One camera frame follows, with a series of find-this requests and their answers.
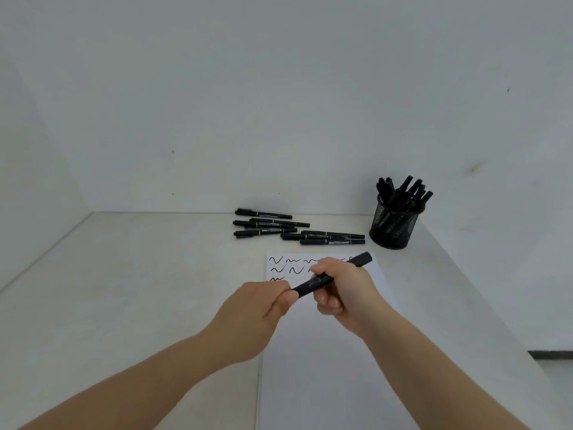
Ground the person's left forearm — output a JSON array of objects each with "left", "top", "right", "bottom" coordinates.
[{"left": 17, "top": 324, "right": 253, "bottom": 430}]

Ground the person's left hand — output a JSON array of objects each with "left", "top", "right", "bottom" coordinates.
[{"left": 210, "top": 280, "right": 300, "bottom": 365}]

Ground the loose pile of black markers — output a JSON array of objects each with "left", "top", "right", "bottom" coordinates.
[{"left": 232, "top": 208, "right": 366, "bottom": 246}]

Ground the person's right hand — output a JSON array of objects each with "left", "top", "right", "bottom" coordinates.
[{"left": 308, "top": 257, "right": 395, "bottom": 341}]

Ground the white paper sheet with scribbles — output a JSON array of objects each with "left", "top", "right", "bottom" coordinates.
[{"left": 257, "top": 253, "right": 422, "bottom": 430}]

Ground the black mesh pen holder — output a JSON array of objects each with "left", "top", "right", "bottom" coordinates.
[{"left": 369, "top": 194, "right": 425, "bottom": 251}]

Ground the bunch of black markers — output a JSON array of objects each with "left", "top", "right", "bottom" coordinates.
[{"left": 375, "top": 175, "right": 434, "bottom": 216}]

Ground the black felt-tip marker pen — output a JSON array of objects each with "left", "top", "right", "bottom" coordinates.
[{"left": 290, "top": 251, "right": 374, "bottom": 301}]

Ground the person's right forearm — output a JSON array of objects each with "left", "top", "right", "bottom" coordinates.
[{"left": 360, "top": 308, "right": 534, "bottom": 430}]

